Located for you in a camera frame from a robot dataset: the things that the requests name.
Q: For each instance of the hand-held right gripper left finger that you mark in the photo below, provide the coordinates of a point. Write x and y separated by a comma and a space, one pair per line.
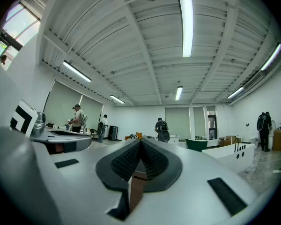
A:
79, 186

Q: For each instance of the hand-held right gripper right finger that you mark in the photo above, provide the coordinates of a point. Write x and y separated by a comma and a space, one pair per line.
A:
189, 196

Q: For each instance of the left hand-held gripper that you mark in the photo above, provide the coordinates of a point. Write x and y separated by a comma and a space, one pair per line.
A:
25, 118

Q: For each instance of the grey roller blinds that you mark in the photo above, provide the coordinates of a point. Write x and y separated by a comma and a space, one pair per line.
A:
61, 104

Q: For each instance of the black cabinet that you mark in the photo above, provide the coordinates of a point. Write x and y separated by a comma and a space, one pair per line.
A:
113, 133

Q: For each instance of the dark green tub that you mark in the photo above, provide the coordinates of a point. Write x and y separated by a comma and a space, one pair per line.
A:
196, 144

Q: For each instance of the white bathtub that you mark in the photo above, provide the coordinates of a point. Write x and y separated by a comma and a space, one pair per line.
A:
229, 158

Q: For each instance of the white low cabinet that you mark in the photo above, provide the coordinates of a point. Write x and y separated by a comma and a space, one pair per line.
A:
173, 139

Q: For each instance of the long ceiling tube light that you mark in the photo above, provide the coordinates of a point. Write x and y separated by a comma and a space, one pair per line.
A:
178, 93
271, 57
117, 99
235, 92
187, 24
76, 71

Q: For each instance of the cardboard boxes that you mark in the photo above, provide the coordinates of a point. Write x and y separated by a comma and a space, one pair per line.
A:
228, 140

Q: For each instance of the black bathtub faucet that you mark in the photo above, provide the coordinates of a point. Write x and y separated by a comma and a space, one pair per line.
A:
236, 144

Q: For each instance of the dark framed door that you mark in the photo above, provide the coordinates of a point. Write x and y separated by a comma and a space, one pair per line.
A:
212, 125

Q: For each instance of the narrow grey roller blind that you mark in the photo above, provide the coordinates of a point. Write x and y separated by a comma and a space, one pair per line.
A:
199, 122

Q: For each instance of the white toilet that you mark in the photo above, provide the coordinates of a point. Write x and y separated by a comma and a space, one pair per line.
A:
253, 141

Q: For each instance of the wooden cabinet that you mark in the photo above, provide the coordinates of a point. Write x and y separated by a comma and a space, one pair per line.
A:
280, 139

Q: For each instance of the large glass window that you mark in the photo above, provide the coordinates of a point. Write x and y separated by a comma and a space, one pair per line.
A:
21, 24

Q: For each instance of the ceiling air conditioner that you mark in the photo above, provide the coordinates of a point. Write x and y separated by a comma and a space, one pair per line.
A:
254, 81

